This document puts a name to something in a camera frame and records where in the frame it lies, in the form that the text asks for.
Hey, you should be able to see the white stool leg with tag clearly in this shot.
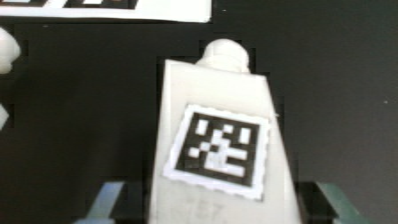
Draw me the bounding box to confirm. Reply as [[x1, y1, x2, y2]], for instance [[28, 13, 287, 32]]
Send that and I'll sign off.
[[147, 39, 301, 224]]

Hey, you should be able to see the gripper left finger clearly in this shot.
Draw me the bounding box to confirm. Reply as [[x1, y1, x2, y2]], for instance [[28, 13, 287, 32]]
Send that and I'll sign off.
[[72, 182, 124, 224]]

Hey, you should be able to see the white marker sheet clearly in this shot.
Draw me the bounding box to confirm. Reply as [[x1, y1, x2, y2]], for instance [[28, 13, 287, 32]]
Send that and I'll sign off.
[[0, 0, 211, 23]]

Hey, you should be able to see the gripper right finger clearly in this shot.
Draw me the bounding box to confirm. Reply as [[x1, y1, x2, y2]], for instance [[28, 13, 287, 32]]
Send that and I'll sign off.
[[315, 182, 372, 224]]

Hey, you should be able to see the white stool leg left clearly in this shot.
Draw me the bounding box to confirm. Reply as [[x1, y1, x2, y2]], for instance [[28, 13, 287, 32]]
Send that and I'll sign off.
[[0, 27, 21, 129]]

